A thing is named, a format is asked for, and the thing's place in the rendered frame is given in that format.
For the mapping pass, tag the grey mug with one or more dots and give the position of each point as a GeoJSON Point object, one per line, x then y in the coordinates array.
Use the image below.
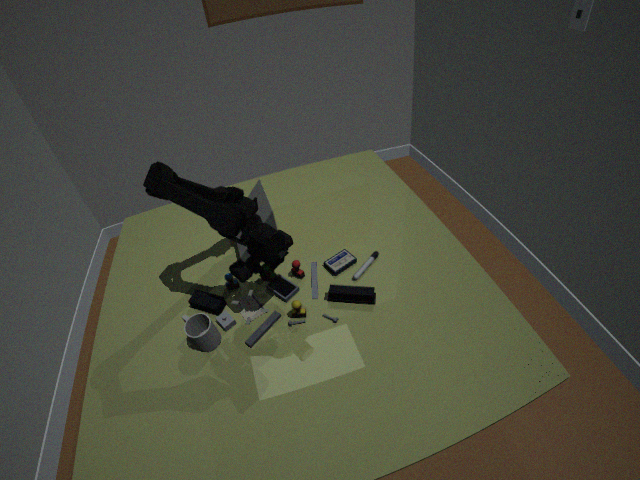
{"type": "Point", "coordinates": [202, 332]}

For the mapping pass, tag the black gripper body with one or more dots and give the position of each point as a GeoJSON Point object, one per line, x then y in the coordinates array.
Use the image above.
{"type": "Point", "coordinates": [243, 271]}

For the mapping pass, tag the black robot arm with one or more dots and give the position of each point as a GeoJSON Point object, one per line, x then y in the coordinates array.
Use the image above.
{"type": "Point", "coordinates": [224, 209]}

